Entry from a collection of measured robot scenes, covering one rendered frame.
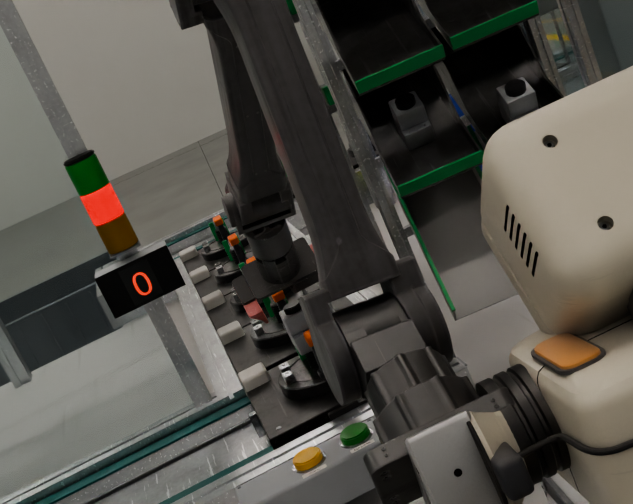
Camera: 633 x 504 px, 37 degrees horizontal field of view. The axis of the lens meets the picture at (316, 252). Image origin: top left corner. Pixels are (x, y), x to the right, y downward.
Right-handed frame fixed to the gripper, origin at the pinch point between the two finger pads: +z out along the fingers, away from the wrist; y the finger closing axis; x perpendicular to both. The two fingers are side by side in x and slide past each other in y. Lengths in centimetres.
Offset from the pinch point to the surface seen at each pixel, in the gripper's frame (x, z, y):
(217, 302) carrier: -40, 45, 10
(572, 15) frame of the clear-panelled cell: -54, 28, -86
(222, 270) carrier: -53, 52, 6
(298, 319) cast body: 1.7, 2.1, 0.5
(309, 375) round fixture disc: 7.3, 8.5, 2.6
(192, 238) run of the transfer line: -106, 99, 8
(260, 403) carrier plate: 5.6, 12.2, 11.1
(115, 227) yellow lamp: -20.5, -9.5, 18.8
